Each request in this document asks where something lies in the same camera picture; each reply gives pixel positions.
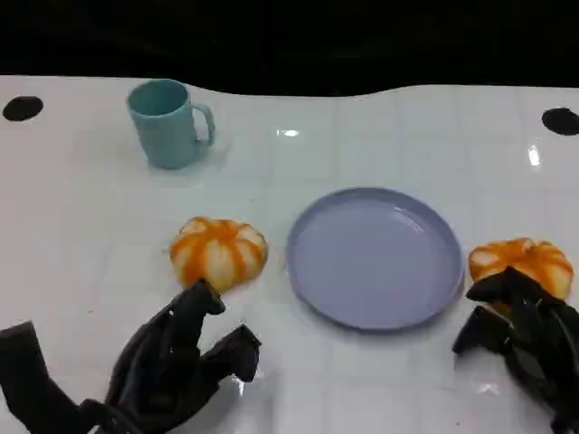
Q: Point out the lilac plate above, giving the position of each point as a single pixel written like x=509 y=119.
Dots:
x=375 y=262

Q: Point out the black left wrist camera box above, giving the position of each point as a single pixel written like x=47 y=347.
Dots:
x=27 y=380

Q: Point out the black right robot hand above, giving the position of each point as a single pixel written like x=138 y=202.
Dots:
x=536 y=343

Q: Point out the pale green mug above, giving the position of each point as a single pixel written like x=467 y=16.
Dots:
x=163 y=131

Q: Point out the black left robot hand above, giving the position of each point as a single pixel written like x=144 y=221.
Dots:
x=158 y=361

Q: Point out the orange and white toy bread roll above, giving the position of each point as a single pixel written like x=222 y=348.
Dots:
x=524 y=257
x=219 y=253

